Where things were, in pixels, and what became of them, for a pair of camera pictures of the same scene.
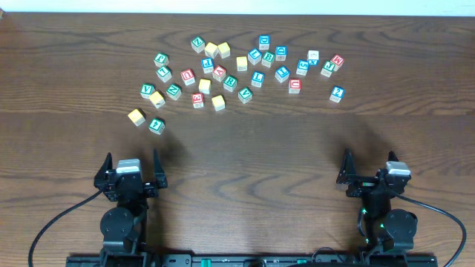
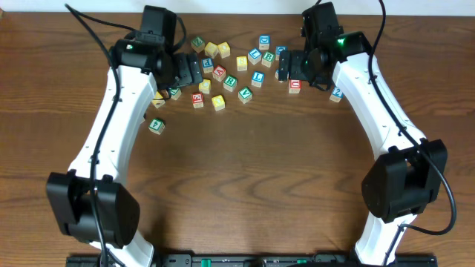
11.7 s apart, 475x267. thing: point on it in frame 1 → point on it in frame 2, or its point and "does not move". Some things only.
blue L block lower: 257,78 does not move
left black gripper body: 131,186 → 189,69
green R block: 230,83 does not move
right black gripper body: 364,185 → 303,67
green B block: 267,59 does not move
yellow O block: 218,102 does not move
